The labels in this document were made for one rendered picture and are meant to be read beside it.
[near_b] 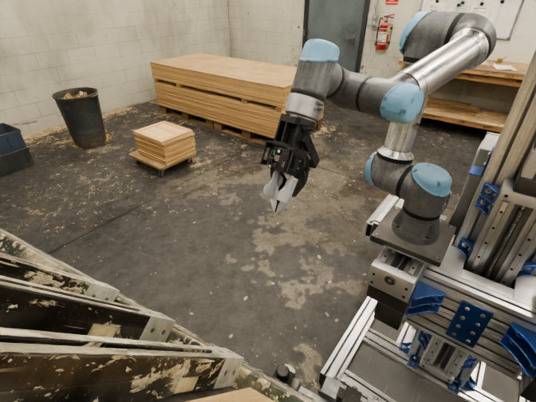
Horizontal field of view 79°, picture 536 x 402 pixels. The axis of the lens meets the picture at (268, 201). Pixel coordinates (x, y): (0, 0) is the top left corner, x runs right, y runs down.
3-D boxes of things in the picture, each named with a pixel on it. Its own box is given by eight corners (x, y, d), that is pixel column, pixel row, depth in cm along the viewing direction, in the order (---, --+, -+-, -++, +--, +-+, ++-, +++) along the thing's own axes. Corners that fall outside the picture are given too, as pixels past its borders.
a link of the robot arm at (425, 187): (430, 222, 98) (443, 184, 91) (391, 203, 107) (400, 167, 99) (449, 208, 105) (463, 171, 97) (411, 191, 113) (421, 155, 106)
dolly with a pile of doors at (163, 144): (199, 162, 382) (195, 129, 359) (163, 179, 347) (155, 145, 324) (166, 149, 412) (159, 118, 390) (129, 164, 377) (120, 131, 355)
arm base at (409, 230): (400, 212, 119) (406, 189, 114) (443, 227, 112) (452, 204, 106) (384, 233, 109) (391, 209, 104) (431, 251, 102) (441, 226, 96)
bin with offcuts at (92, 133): (120, 140, 436) (106, 91, 400) (82, 153, 402) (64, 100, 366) (99, 132, 462) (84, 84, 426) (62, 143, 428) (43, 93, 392)
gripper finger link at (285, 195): (264, 213, 70) (276, 171, 68) (278, 212, 75) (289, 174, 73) (276, 218, 68) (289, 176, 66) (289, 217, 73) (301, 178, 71)
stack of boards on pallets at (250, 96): (322, 128, 475) (328, 71, 431) (281, 151, 405) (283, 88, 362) (205, 98, 598) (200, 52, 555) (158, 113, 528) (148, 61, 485)
